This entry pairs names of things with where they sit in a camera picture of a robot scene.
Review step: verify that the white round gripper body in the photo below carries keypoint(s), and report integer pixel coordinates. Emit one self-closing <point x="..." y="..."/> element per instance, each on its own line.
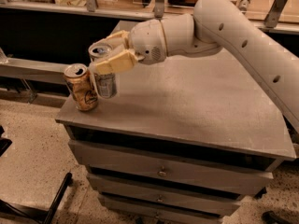
<point x="147" y="42"/>

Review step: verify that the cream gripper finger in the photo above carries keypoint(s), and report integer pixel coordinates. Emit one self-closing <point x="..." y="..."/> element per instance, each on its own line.
<point x="116" y="63"/>
<point x="114" y="40"/>

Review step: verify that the silver redbull can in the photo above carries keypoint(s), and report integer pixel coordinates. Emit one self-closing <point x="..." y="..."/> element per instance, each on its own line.
<point x="105" y="85"/>

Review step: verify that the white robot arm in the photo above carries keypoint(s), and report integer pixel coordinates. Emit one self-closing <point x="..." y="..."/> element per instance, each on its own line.
<point x="214" y="25"/>

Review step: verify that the orange soda can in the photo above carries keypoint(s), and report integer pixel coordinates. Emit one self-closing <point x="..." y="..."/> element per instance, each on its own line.
<point x="77" y="78"/>

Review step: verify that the grey drawer cabinet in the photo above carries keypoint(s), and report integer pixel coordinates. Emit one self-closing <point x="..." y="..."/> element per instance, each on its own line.
<point x="206" y="109"/>

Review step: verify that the top grey drawer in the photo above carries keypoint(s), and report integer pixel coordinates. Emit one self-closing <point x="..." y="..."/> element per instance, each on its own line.
<point x="204" y="174"/>

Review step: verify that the grey drawer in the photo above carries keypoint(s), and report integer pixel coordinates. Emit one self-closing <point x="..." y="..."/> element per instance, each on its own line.
<point x="156" y="211"/>
<point x="204" y="174"/>
<point x="163" y="195"/>

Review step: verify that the middle grey drawer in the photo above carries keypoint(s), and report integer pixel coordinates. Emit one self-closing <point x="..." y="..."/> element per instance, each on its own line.
<point x="163" y="195"/>

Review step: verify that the bottom grey drawer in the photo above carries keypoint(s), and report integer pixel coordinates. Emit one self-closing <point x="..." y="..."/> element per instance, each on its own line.
<point x="156" y="211"/>

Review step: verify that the black object bottom right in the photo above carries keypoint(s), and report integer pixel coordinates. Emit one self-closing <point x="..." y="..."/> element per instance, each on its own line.
<point x="270" y="217"/>

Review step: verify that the grey metal shelf rail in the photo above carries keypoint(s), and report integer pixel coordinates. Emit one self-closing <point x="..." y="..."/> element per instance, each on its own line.
<point x="33" y="70"/>

